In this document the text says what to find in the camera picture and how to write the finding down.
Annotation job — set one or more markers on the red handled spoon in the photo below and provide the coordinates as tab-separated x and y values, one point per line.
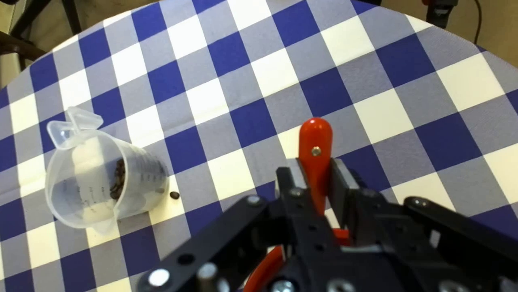
317	162

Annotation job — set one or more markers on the blue white checkered tablecloth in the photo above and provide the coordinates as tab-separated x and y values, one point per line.
220	88

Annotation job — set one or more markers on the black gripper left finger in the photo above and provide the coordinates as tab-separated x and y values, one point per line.
257	245

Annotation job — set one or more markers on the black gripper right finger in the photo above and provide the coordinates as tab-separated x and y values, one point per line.
428	247

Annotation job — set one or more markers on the spilled coffee bean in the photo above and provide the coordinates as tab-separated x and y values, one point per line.
174	195

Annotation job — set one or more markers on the clear plastic measuring jug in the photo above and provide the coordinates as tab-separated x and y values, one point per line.
95	179

